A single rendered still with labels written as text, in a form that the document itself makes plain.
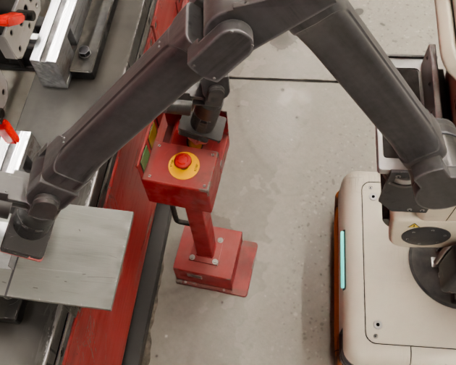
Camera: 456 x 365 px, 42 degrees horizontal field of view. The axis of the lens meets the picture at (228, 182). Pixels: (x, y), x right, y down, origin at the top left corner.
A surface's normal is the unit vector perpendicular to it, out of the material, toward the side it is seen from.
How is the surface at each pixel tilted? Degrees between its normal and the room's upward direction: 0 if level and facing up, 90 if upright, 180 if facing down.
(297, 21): 82
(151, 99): 80
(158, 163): 0
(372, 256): 0
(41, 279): 0
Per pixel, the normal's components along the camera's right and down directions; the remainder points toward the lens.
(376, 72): 0.07, 0.80
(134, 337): -0.04, -0.46
